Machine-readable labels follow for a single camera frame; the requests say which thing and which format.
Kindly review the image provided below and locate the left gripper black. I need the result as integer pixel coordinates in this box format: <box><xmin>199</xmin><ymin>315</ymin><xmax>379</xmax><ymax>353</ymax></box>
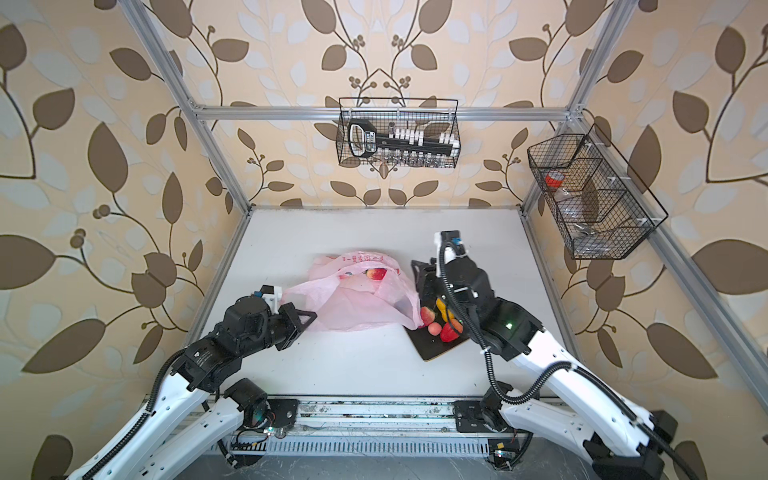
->
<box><xmin>239</xmin><ymin>302</ymin><xmax>319</xmax><ymax>360</ymax></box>

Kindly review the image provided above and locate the pink fake peach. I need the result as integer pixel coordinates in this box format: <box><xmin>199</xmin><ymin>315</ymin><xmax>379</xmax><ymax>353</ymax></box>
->
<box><xmin>427</xmin><ymin>323</ymin><xmax>442</xmax><ymax>336</ymax></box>

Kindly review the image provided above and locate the dark red fake fruit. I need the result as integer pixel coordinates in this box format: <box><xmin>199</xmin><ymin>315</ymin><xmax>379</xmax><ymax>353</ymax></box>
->
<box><xmin>439</xmin><ymin>323</ymin><xmax>461</xmax><ymax>343</ymax></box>

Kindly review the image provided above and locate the pink plastic bag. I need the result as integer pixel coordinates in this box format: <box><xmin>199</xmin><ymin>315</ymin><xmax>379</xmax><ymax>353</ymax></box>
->
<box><xmin>281</xmin><ymin>251</ymin><xmax>424</xmax><ymax>333</ymax></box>

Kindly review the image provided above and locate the red fake strawberry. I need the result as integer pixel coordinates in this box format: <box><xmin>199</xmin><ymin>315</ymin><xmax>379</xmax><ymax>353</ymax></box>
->
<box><xmin>420</xmin><ymin>307</ymin><xmax>436</xmax><ymax>327</ymax></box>

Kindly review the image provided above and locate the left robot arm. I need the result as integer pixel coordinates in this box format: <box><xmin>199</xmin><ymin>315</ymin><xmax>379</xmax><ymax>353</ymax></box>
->
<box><xmin>69</xmin><ymin>292</ymin><xmax>317</xmax><ymax>479</ymax></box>

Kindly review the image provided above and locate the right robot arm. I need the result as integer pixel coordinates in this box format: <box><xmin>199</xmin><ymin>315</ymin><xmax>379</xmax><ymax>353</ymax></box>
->
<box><xmin>411</xmin><ymin>256</ymin><xmax>700</xmax><ymax>479</ymax></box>

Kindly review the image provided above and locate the black square tray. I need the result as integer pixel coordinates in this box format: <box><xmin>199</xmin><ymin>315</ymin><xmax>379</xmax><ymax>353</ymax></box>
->
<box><xmin>403</xmin><ymin>294</ymin><xmax>469</xmax><ymax>362</ymax></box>

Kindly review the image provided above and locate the black socket set holder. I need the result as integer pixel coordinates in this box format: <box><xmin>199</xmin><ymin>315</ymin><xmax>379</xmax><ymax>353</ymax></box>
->
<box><xmin>345</xmin><ymin>119</ymin><xmax>461</xmax><ymax>159</ymax></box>

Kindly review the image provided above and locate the red capped plastic bottle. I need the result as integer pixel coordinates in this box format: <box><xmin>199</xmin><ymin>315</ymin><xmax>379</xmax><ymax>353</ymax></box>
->
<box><xmin>544</xmin><ymin>170</ymin><xmax>572</xmax><ymax>202</ymax></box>

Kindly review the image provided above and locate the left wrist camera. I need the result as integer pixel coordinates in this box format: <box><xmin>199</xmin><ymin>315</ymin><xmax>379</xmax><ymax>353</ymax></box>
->
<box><xmin>253</xmin><ymin>285</ymin><xmax>283</xmax><ymax>311</ymax></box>

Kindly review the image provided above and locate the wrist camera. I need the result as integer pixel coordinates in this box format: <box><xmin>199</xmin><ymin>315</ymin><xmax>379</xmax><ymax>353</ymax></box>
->
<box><xmin>253</xmin><ymin>285</ymin><xmax>283</xmax><ymax>311</ymax></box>
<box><xmin>434</xmin><ymin>230</ymin><xmax>466</xmax><ymax>264</ymax></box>

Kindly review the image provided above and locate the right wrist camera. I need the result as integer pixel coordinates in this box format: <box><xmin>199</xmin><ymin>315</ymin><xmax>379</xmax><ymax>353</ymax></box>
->
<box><xmin>434</xmin><ymin>230</ymin><xmax>466</xmax><ymax>264</ymax></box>

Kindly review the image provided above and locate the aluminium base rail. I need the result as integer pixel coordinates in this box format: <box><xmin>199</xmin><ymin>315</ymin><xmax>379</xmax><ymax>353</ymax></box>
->
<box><xmin>128</xmin><ymin>394</ymin><xmax>625</xmax><ymax>439</ymax></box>

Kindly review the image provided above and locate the black wire basket back wall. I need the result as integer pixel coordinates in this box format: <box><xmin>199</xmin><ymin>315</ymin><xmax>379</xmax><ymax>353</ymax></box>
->
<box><xmin>335</xmin><ymin>95</ymin><xmax>462</xmax><ymax>169</ymax></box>

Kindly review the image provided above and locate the black wire basket wall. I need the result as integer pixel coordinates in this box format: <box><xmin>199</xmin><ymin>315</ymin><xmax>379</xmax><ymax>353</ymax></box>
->
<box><xmin>335</xmin><ymin>95</ymin><xmax>462</xmax><ymax>169</ymax></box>
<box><xmin>527</xmin><ymin>124</ymin><xmax>668</xmax><ymax>260</ymax></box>

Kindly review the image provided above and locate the black wire basket right wall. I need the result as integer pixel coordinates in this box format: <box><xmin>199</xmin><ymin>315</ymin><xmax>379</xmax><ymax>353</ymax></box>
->
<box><xmin>527</xmin><ymin>124</ymin><xmax>668</xmax><ymax>260</ymax></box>

